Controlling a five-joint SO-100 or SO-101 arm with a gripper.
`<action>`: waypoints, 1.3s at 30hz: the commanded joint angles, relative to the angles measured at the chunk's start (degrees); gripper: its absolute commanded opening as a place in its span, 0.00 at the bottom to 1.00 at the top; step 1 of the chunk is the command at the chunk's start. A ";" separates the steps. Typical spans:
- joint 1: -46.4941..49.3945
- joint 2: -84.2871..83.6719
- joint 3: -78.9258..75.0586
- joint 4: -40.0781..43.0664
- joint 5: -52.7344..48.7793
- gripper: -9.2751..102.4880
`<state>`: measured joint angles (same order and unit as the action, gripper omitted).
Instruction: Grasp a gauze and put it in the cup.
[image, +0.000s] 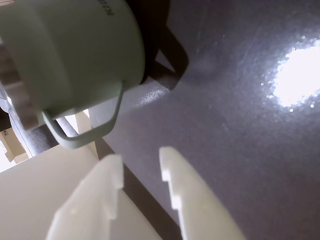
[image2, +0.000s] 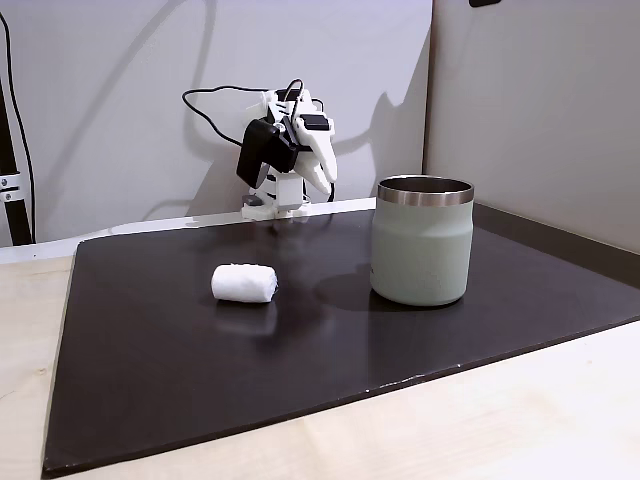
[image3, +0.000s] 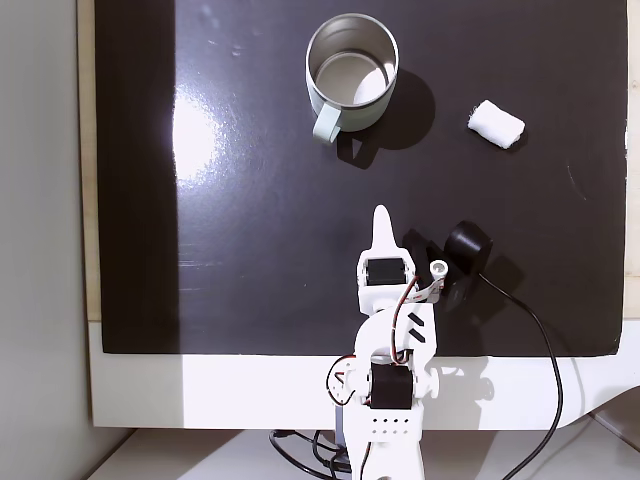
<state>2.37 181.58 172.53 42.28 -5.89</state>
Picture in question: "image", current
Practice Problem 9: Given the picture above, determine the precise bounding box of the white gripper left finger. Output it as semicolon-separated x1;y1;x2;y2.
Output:
46;153;124;240

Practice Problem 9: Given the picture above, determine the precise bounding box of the pale green cup with handle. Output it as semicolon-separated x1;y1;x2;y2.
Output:
0;0;147;151

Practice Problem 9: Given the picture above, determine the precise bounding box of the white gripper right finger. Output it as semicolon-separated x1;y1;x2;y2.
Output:
159;146;248;240

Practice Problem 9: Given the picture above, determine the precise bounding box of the black table mat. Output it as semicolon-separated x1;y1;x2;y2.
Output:
88;0;320;240

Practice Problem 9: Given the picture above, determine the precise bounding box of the beige cardboard box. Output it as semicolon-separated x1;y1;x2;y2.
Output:
0;127;34;165

